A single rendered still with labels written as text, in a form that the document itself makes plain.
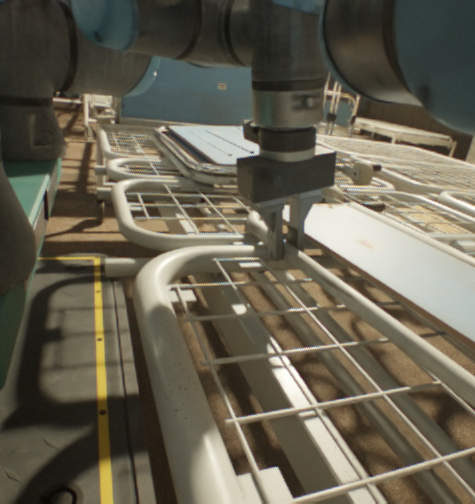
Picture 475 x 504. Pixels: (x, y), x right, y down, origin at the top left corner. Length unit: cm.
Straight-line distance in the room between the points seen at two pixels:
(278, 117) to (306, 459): 37
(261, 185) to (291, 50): 16
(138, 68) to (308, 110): 42
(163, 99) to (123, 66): 119
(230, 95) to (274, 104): 158
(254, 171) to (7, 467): 44
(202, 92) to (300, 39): 156
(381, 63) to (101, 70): 63
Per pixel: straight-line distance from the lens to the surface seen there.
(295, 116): 50
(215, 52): 57
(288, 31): 49
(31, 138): 75
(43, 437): 57
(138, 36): 50
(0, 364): 32
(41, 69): 77
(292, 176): 54
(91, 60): 79
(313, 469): 41
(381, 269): 58
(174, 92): 201
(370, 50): 24
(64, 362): 66
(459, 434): 123
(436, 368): 43
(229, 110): 208
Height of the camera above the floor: 73
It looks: 23 degrees down
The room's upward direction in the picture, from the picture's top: 8 degrees clockwise
